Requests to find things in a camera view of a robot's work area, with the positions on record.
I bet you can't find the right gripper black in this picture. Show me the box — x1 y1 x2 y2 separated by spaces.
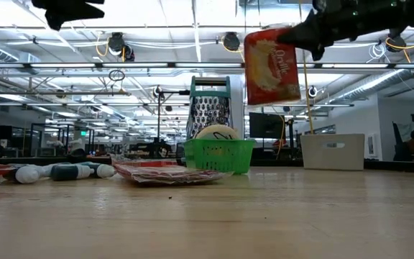
277 0 405 61

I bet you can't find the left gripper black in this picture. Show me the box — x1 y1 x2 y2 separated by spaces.
30 0 106 32

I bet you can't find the teal metal cheese grater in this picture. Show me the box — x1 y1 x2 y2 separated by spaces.
185 75 234 140

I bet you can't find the white-capped blue-label ink bottle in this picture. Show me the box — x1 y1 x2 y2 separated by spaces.
50 163 95 181

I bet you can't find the yellow cable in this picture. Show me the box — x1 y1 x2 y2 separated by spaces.
302 50 316 135

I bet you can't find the white plastic bin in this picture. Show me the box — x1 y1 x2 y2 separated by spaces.
300 133 366 171

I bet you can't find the green plastic basket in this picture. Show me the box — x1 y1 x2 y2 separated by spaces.
183 138 255 175

